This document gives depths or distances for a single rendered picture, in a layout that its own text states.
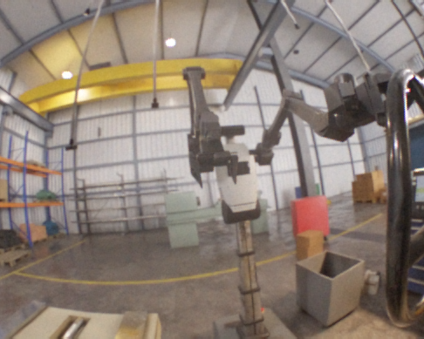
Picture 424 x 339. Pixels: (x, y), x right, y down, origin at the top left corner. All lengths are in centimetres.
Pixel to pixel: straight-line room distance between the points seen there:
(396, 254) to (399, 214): 3
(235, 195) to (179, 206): 408
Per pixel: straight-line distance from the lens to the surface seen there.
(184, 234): 516
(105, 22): 845
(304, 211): 392
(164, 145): 931
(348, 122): 43
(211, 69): 755
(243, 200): 110
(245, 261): 121
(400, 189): 18
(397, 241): 18
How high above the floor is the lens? 136
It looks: 7 degrees up
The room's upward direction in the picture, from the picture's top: 7 degrees counter-clockwise
